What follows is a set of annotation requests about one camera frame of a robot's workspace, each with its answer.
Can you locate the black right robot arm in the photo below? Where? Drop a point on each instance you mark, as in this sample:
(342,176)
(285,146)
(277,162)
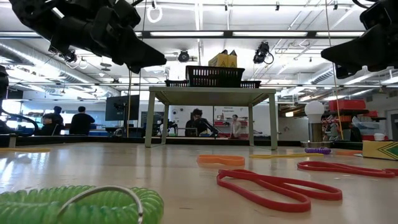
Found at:
(362,4)

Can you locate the black monitor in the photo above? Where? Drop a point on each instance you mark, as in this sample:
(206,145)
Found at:
(122,107)

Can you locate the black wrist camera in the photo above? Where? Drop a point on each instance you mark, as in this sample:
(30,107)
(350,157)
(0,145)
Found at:
(124,15)
(376,14)

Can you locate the black overhead light bar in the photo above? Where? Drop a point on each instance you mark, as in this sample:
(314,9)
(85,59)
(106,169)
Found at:
(228,34)

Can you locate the black ceiling camera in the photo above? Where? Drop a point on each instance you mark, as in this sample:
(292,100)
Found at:
(261,53)
(183,56)
(71,57)

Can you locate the orange rubber band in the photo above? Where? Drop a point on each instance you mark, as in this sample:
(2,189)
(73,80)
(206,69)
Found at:
(220,161)
(348,152)

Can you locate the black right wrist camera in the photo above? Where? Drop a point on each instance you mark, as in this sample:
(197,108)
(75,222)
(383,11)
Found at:
(376,14)

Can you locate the white bulb lamp metal base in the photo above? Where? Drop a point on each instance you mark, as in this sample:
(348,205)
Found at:
(314,112)

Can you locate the red rubber band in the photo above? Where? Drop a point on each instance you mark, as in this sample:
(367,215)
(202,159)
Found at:
(342,169)
(280,204)

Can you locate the person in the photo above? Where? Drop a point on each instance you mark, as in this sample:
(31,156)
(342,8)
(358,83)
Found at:
(235,127)
(58,112)
(196,124)
(49,127)
(81,123)

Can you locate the yellow rubber band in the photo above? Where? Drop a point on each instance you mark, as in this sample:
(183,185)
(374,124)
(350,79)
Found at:
(286,155)

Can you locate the white cup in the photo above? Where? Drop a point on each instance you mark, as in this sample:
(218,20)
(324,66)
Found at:
(379,137)

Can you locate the black plastic mesh basket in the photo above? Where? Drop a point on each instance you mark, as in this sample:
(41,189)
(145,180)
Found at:
(250,84)
(175,84)
(214,77)

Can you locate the red storage bin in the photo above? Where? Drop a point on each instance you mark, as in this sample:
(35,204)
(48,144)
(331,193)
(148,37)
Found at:
(346,105)

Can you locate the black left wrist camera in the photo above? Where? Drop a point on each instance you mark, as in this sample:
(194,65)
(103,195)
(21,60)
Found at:
(124,15)

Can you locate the yellow blue green Crayola box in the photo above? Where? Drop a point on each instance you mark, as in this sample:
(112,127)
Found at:
(381,151)

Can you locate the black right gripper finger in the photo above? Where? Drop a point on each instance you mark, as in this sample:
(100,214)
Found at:
(343,72)
(345,53)

